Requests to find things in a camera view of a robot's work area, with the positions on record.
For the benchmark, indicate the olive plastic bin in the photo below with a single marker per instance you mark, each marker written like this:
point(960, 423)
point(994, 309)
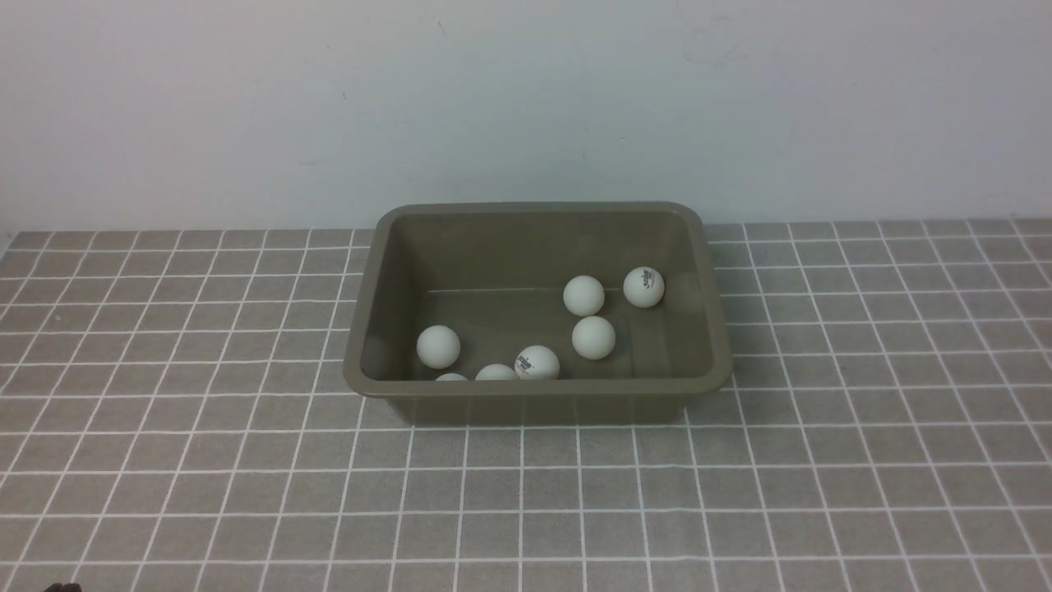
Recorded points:
point(495, 273)

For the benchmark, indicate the white table-tennis ball with logo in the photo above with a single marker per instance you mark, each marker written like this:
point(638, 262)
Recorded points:
point(537, 362)
point(593, 338)
point(497, 371)

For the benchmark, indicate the grey checked tablecloth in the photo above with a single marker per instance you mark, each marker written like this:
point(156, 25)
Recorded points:
point(174, 418)

